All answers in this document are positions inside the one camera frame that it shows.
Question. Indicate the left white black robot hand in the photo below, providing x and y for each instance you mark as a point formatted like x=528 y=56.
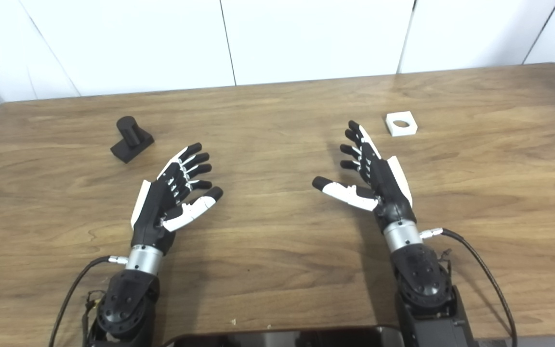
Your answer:
x=154 y=212

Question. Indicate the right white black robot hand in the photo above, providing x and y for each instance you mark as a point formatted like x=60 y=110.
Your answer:
x=388 y=188

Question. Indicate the white square piece with hole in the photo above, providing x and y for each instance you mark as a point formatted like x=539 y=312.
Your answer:
x=393 y=126

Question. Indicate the black peg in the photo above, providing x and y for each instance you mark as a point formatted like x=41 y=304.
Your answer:
x=130 y=140

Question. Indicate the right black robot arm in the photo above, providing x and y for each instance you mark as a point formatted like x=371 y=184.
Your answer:
x=422 y=284

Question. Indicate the black glossy robot torso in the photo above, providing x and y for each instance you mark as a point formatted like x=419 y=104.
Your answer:
x=282 y=338

